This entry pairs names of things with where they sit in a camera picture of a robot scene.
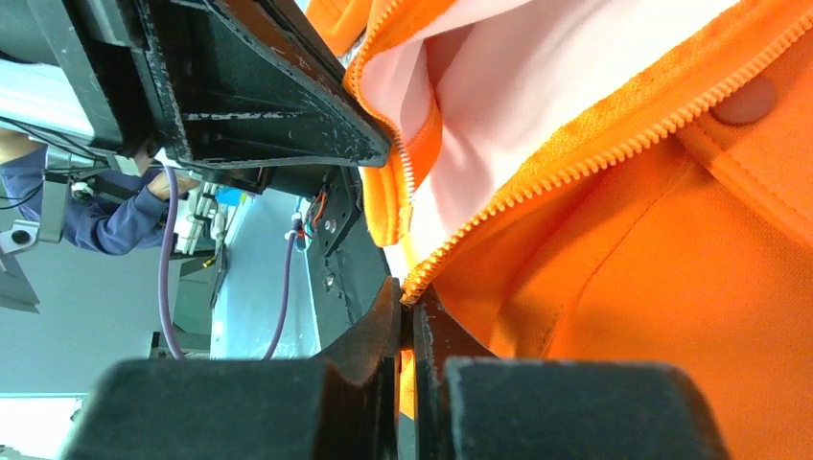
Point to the orange zip jacket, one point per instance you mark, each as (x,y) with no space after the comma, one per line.
(604,180)

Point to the person in blue sleeve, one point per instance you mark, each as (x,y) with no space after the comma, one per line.
(95,224)

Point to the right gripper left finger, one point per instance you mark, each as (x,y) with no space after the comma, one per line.
(341,403)

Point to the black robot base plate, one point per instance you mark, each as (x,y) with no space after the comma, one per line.
(346,267)

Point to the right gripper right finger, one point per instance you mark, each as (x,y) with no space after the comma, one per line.
(471,404)

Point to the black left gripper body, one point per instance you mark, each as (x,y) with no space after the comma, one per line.
(97,104)

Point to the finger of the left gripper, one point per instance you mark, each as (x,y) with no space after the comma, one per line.
(251,84)

